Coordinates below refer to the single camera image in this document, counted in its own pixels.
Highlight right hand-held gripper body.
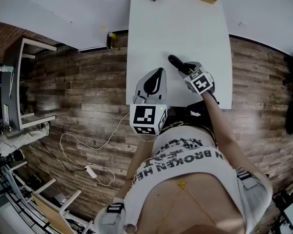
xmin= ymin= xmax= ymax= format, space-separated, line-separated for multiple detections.
xmin=184 ymin=66 xmax=215 ymax=97

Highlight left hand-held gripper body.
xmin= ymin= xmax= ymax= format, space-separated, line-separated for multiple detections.
xmin=129 ymin=94 xmax=168 ymax=137

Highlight purple eggplant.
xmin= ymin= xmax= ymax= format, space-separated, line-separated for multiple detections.
xmin=167 ymin=54 xmax=188 ymax=71

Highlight person's left forearm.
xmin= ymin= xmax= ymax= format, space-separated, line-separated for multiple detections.
xmin=117 ymin=135 xmax=157 ymax=199

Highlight person's right forearm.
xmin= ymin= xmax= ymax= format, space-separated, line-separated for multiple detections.
xmin=202 ymin=91 xmax=242 ymax=160

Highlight white table top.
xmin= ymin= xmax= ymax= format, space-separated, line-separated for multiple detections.
xmin=126 ymin=0 xmax=233 ymax=110

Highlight person's black trousers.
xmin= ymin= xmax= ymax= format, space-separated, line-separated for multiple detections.
xmin=161 ymin=100 xmax=215 ymax=131

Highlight belt with gold buckle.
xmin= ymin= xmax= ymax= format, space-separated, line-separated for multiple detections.
xmin=165 ymin=121 xmax=186 ymax=129

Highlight white printed t-shirt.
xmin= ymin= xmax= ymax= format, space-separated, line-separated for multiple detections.
xmin=123 ymin=127 xmax=237 ymax=229

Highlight small black yellow fixture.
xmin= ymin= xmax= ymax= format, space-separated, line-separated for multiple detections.
xmin=106 ymin=31 xmax=117 ymax=49

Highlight person's bare upper body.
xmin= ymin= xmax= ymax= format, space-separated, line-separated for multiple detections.
xmin=139 ymin=175 xmax=245 ymax=234

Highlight white paper sheet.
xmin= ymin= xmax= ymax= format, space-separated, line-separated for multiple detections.
xmin=2 ymin=103 xmax=10 ymax=125

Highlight white metal rack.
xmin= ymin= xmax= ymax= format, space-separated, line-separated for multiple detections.
xmin=0 ymin=161 xmax=34 ymax=229

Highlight white power strip with cable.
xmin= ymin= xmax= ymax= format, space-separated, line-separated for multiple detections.
xmin=84 ymin=165 xmax=98 ymax=179

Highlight thin gold necklace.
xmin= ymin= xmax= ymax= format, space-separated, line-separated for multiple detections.
xmin=158 ymin=180 xmax=218 ymax=229

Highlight long white cable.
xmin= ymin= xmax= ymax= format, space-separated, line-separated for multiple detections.
xmin=60 ymin=111 xmax=131 ymax=187

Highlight black cable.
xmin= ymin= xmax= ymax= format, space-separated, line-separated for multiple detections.
xmin=40 ymin=140 xmax=86 ymax=173

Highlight grey shoulder strap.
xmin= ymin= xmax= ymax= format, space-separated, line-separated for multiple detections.
xmin=94 ymin=197 xmax=126 ymax=234
xmin=235 ymin=166 xmax=273 ymax=234

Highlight thin white cable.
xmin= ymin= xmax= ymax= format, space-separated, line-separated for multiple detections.
xmin=265 ymin=140 xmax=293 ymax=176

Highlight grey desk with white frame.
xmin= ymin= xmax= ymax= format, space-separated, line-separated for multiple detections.
xmin=1 ymin=37 xmax=57 ymax=132

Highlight wooden chair with white frame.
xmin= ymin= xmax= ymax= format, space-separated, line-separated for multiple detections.
xmin=31 ymin=189 xmax=83 ymax=234

